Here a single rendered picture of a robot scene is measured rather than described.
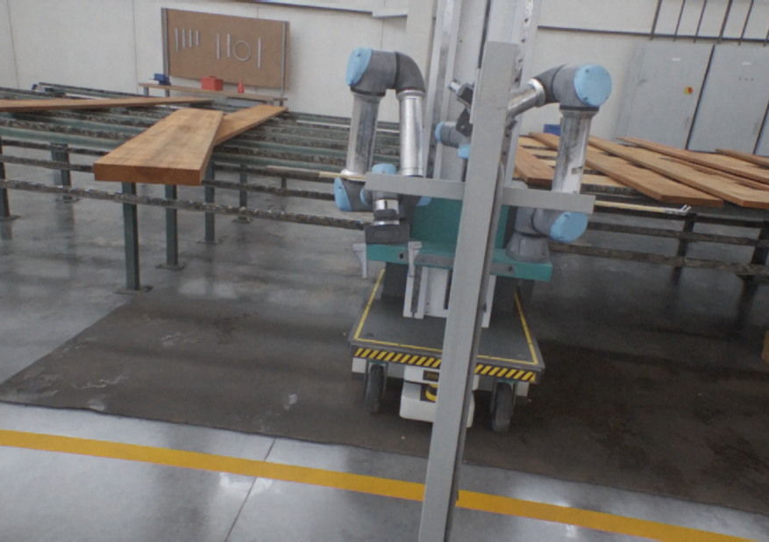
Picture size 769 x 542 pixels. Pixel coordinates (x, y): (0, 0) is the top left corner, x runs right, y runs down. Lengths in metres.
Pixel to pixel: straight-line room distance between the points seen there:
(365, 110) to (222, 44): 7.37
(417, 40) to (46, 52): 5.63
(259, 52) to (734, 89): 6.33
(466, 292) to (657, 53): 7.51
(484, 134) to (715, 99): 7.76
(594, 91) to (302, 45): 7.48
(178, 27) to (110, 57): 1.26
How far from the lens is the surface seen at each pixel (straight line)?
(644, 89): 8.60
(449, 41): 2.14
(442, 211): 2.14
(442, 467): 1.49
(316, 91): 9.02
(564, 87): 1.89
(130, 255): 3.37
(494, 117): 1.21
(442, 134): 1.81
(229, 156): 2.90
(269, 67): 8.96
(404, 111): 1.88
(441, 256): 2.01
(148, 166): 1.77
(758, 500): 2.42
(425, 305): 2.33
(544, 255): 2.07
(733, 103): 8.98
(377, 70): 1.86
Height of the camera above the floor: 1.21
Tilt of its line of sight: 17 degrees down
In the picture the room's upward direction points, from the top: 6 degrees clockwise
